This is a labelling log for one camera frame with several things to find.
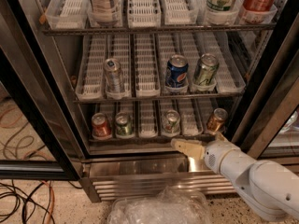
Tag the middle wire shelf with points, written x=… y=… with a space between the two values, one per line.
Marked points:
x=161 y=97

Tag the orange soda can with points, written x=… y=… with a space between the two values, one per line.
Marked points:
x=217 y=119

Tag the green can middle shelf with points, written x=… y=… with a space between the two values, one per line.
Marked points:
x=206 y=68

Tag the bottom wire shelf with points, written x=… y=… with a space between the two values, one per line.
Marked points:
x=206 y=137

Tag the blue pepsi can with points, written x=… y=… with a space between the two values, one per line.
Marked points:
x=176 y=71

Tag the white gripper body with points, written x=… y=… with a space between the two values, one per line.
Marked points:
x=217 y=155

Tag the wire shelf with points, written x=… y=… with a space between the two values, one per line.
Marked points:
x=206 y=137
x=161 y=97
x=159 y=30

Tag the silver soda can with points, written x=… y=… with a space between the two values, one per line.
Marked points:
x=114 y=75

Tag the red soda can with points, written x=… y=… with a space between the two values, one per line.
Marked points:
x=101 y=126

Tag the beige bottle top shelf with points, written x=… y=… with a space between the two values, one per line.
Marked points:
x=105 y=12

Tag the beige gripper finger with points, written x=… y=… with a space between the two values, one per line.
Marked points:
x=190 y=148
x=220 y=136

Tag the stainless steel fridge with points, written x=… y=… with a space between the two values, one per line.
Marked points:
x=251 y=61

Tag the open glass fridge door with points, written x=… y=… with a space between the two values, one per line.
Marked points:
x=36 y=70

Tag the green soda can bottom shelf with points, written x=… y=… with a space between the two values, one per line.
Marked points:
x=123 y=124

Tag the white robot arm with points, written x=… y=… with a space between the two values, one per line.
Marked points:
x=268 y=188

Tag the clear plastic bag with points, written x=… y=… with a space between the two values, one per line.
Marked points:
x=170 y=206

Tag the green white soda can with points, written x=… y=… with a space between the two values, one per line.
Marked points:
x=170 y=121

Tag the top wire shelf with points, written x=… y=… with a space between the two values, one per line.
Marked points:
x=159 y=30

